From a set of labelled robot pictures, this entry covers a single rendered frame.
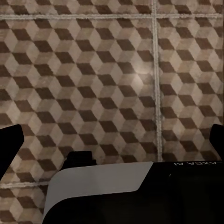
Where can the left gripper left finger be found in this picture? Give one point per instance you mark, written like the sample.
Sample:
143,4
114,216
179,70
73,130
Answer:
11,140

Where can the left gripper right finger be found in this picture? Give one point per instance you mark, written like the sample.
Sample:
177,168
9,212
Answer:
217,139

